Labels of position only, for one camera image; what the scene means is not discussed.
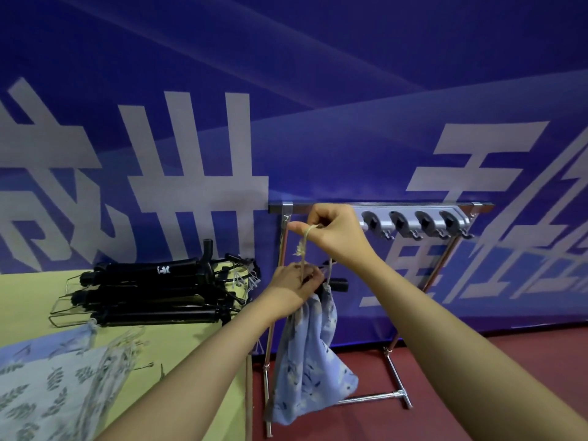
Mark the person's left fingers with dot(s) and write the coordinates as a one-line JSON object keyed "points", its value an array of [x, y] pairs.
{"points": [[314, 280]]}

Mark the person's left hand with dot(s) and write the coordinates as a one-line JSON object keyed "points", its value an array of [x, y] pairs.
{"points": [[287, 291]]}

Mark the black folded umbrella with logo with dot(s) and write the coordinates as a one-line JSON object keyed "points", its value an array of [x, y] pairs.
{"points": [[147, 272]]}

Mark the grey hook holder rail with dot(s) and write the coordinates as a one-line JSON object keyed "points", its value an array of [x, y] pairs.
{"points": [[413, 220]]}

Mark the blue banner with white print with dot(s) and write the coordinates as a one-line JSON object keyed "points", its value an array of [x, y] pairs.
{"points": [[321, 110]]}

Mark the white leaf print cloth bag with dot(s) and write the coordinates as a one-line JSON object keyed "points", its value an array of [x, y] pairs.
{"points": [[55, 394]]}

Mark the person's right thumb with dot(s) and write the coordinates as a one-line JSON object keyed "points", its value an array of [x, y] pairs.
{"points": [[303, 227]]}

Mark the chrome metal rack stand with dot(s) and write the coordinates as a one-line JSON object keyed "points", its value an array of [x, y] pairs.
{"points": [[399, 326]]}

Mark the person's right hand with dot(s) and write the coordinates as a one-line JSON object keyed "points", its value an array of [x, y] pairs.
{"points": [[340, 238]]}

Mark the pale blue cloth bag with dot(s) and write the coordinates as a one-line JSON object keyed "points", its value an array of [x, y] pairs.
{"points": [[50, 346]]}

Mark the person's right forearm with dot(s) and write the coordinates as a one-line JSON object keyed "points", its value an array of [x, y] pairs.
{"points": [[464, 344]]}

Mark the person's left forearm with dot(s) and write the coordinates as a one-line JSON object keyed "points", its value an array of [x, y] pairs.
{"points": [[193, 372]]}

